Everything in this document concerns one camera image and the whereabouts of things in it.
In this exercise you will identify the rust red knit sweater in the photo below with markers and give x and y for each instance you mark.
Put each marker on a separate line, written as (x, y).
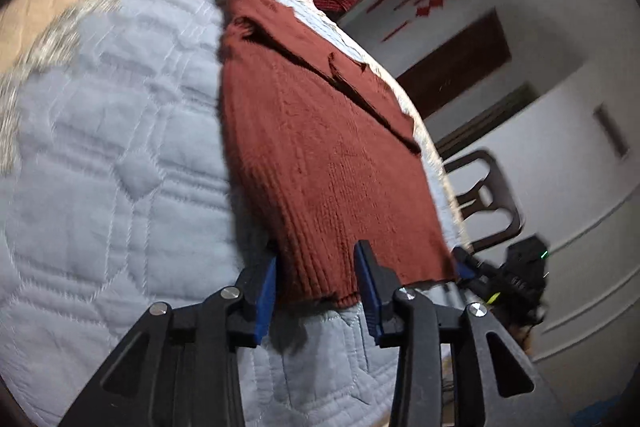
(325, 157)

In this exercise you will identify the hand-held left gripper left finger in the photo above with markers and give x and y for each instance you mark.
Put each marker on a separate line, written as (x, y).
(264, 302)

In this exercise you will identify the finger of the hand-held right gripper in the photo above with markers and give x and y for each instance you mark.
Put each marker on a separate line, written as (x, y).
(470, 268)

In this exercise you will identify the black chair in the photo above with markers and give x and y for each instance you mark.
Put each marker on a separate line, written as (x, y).
(505, 202)

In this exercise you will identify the blue quilted blanket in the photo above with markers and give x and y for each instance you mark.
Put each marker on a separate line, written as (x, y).
(115, 132)

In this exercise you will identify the brown wooden door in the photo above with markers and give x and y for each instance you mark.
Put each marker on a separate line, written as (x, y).
(460, 62)

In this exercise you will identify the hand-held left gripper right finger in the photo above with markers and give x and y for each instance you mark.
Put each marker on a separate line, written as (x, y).
(369, 294)

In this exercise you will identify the dark door frame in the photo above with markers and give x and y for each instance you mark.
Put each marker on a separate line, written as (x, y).
(492, 117)

